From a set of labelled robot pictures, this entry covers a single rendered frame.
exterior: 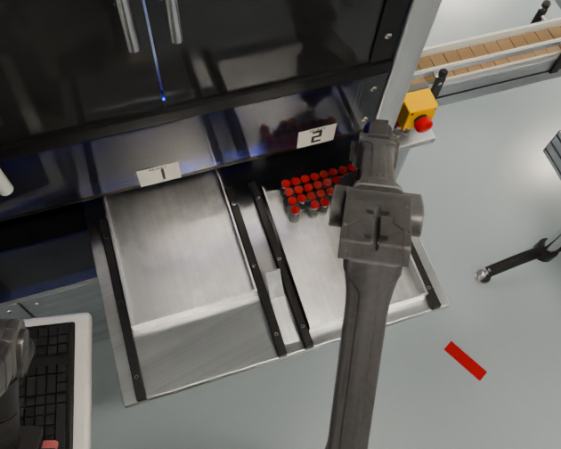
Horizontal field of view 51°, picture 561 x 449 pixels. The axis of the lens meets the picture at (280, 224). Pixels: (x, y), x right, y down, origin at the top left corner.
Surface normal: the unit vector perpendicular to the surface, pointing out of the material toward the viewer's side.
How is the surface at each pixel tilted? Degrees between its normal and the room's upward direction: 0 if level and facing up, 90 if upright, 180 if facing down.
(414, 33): 90
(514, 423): 0
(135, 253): 0
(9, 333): 41
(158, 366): 0
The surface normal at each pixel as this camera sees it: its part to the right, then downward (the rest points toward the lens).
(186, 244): 0.05, -0.44
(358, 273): -0.15, 0.25
